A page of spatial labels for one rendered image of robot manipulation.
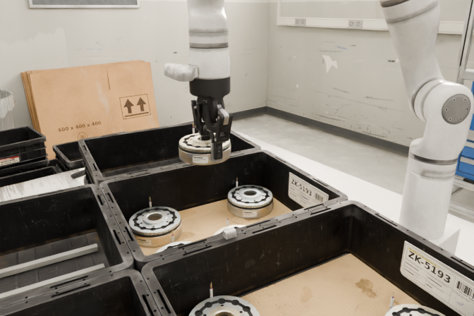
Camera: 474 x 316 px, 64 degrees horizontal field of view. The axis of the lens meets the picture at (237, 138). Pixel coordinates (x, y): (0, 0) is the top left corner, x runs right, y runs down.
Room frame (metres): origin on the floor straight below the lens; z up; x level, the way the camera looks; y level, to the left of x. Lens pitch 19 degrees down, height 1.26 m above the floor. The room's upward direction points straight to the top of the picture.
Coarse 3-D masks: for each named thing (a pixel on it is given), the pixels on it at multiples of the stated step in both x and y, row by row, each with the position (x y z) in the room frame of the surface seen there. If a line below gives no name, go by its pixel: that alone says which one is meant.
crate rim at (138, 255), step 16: (128, 176) 0.72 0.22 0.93; (144, 176) 0.73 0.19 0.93; (304, 176) 0.73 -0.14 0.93; (336, 192) 0.65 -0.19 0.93; (112, 208) 0.59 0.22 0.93; (304, 208) 0.59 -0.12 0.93; (320, 208) 0.59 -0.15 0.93; (256, 224) 0.54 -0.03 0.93; (128, 240) 0.49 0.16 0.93; (208, 240) 0.49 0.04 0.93; (144, 256) 0.45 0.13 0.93; (160, 256) 0.46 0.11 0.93
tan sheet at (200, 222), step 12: (216, 204) 0.79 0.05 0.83; (276, 204) 0.79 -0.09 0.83; (192, 216) 0.73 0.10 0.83; (204, 216) 0.73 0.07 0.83; (216, 216) 0.73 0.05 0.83; (276, 216) 0.73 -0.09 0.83; (192, 228) 0.69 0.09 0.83; (204, 228) 0.69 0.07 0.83; (216, 228) 0.69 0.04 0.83; (180, 240) 0.64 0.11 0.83; (192, 240) 0.64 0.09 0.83; (144, 252) 0.60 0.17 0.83
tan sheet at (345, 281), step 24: (336, 264) 0.57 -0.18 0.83; (360, 264) 0.57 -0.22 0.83; (264, 288) 0.51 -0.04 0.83; (288, 288) 0.51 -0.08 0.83; (312, 288) 0.51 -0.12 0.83; (336, 288) 0.51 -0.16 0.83; (360, 288) 0.51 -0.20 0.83; (384, 288) 0.51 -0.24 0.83; (264, 312) 0.45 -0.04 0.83; (288, 312) 0.45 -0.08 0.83; (312, 312) 0.45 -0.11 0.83; (336, 312) 0.45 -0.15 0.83; (360, 312) 0.45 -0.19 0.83; (384, 312) 0.45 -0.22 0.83
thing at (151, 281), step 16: (336, 208) 0.59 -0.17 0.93; (368, 208) 0.59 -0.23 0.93; (272, 224) 0.54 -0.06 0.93; (288, 224) 0.54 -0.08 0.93; (384, 224) 0.55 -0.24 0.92; (224, 240) 0.49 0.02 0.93; (240, 240) 0.50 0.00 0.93; (416, 240) 0.50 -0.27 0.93; (176, 256) 0.45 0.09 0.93; (192, 256) 0.46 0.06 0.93; (448, 256) 0.45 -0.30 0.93; (144, 272) 0.42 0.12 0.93; (160, 288) 0.39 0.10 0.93; (160, 304) 0.36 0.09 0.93
